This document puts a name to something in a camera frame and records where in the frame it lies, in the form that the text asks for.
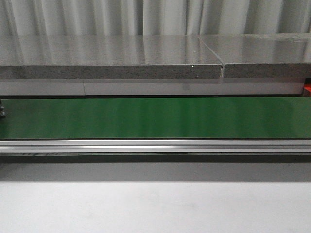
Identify red mushroom push button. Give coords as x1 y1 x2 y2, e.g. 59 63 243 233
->
0 100 6 117

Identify grey stone countertop left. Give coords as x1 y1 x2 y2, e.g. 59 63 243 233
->
0 35 222 80

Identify grey stone countertop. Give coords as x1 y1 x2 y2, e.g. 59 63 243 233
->
199 33 311 80
0 35 222 80

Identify green conveyor belt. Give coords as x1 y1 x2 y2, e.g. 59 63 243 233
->
0 97 311 139

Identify grey stone countertop right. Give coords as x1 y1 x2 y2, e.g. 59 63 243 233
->
199 33 311 80

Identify red plastic bin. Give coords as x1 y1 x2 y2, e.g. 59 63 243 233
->
303 83 311 97

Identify grey curtain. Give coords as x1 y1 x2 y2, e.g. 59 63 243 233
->
0 0 311 36

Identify aluminium conveyor frame rail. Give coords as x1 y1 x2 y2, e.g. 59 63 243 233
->
0 139 311 155

